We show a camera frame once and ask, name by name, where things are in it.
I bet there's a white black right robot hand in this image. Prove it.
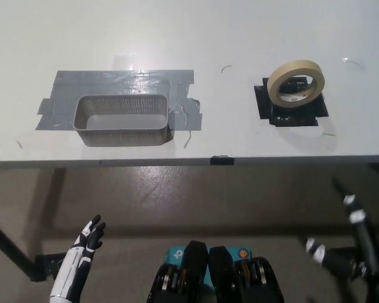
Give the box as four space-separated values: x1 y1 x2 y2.
303 178 379 303

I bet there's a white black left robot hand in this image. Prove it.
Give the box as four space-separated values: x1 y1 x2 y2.
49 214 106 303

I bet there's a beige masking tape roll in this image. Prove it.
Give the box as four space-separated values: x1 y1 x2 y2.
267 59 325 108

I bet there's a small grey perforated container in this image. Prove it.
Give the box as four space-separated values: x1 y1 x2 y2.
71 93 170 146

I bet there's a black teal robot torso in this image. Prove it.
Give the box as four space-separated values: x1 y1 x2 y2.
148 240 285 303

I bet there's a small black tape piece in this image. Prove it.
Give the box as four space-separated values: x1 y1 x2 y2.
210 154 236 166

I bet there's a black table leg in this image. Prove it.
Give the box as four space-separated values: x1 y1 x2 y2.
0 214 39 282

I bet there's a grey duct tape patch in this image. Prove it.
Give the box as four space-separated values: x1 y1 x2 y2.
35 69 203 132

